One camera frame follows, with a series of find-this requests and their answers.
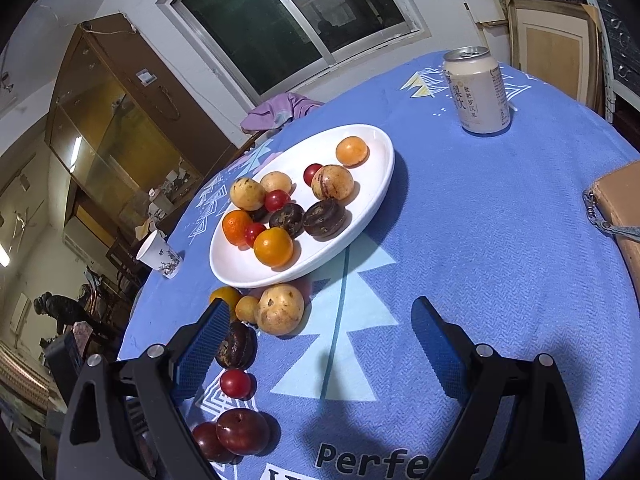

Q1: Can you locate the light wooden door panel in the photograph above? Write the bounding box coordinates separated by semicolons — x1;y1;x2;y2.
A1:
507;0;606;111

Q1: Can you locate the tan striped passion fruit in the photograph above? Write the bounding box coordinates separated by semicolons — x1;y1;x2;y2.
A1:
311;164;356;202

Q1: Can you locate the large tan fruit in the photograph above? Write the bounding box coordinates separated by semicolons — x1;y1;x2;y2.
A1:
256;283;306;337

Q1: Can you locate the tan round fruit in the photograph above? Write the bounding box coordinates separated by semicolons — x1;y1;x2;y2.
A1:
230;177;267;212

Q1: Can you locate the beige drink can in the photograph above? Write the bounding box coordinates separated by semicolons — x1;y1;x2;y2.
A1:
442;46;512;136

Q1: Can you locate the dark red plum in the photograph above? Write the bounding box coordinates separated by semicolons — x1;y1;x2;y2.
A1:
192;421;236;464
215;408;271;456

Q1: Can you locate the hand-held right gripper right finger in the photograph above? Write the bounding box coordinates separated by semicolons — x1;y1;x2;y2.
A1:
410;296;586;480

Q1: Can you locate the purple cloth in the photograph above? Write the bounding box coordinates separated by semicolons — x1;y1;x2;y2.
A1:
240;92;326;134

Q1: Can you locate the wooden glass door cabinet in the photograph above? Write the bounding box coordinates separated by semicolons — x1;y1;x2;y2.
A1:
45;12;238;241

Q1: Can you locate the wooden chair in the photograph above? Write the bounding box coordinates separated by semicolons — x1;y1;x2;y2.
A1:
232;130;273;161

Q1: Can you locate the blue printed tablecloth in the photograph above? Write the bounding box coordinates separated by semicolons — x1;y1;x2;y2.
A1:
116;50;640;480

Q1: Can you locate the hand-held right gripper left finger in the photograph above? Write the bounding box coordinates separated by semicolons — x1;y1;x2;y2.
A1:
56;299;232;480

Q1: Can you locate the white printed paper cup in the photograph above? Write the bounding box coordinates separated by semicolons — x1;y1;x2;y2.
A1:
136;230;182;279

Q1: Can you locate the tan leather wallet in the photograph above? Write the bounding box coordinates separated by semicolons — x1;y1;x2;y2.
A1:
581;160;640;306

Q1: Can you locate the orange striped fruit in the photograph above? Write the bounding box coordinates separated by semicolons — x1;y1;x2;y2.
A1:
335;136;371;168

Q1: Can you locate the white oval plate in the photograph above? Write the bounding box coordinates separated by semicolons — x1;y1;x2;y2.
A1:
209;123;396;289

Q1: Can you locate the dark purple passion fruit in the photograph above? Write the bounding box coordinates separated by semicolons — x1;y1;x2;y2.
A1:
269;203;306;239
302;198;347;241
215;321;258;371

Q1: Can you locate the white metal rack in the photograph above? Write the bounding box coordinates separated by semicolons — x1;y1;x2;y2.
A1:
570;0;640;126

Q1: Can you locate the yellow orange tomato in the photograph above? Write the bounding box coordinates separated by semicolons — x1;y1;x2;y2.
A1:
253;227;295;268

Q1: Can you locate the small tan fruit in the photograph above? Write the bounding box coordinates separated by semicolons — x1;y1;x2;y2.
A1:
260;171;293;196
235;295;261;324

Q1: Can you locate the sliding glass window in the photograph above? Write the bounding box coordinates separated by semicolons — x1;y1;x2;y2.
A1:
156;0;432;103

